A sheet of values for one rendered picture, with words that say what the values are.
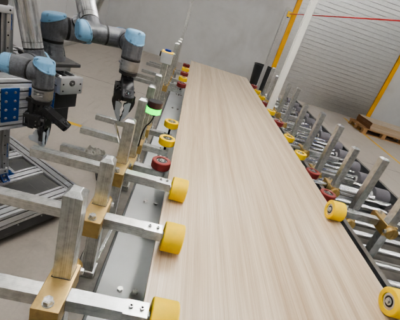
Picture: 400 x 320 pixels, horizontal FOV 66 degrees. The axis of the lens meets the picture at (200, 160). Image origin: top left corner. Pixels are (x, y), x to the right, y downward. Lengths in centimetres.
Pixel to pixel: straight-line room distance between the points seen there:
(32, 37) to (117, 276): 95
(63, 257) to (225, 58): 878
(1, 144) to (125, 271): 117
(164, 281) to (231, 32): 863
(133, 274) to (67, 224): 63
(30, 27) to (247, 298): 121
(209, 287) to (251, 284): 13
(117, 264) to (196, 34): 834
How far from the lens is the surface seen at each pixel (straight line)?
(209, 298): 83
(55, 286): 69
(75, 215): 59
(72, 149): 137
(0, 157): 211
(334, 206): 138
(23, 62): 132
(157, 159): 132
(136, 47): 125
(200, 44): 921
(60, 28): 186
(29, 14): 142
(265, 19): 926
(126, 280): 118
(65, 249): 64
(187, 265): 88
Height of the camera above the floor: 150
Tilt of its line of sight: 25 degrees down
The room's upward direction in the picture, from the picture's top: 19 degrees clockwise
